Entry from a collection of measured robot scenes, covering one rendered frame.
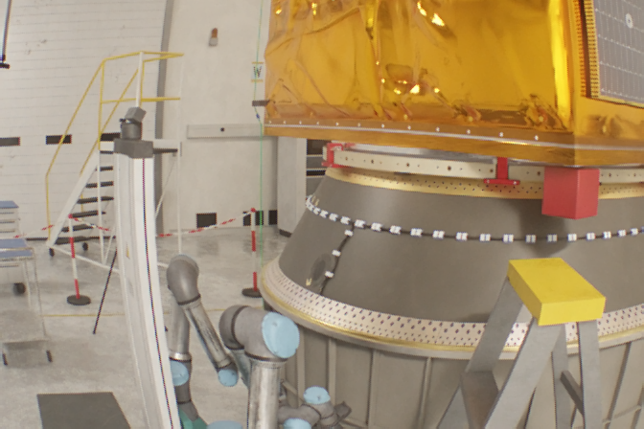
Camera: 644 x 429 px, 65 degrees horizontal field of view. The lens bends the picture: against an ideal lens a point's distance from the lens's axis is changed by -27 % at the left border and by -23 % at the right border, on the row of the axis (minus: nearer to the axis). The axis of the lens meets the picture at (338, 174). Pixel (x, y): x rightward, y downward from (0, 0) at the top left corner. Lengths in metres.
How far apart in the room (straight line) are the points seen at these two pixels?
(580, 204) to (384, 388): 0.90
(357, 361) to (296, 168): 7.74
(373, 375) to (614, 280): 0.90
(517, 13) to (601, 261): 0.88
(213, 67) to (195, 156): 1.42
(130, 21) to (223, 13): 1.72
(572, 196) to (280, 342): 0.87
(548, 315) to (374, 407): 1.10
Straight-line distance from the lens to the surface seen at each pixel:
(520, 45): 1.74
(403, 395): 2.05
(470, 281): 1.96
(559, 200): 1.74
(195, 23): 9.98
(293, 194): 9.81
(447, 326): 1.94
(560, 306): 1.14
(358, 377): 2.12
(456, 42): 1.95
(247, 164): 10.28
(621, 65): 1.83
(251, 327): 1.58
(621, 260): 2.12
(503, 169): 1.99
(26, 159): 9.27
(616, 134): 1.86
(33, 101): 9.26
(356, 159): 2.30
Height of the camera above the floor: 1.84
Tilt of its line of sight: 5 degrees down
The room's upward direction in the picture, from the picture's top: 1 degrees clockwise
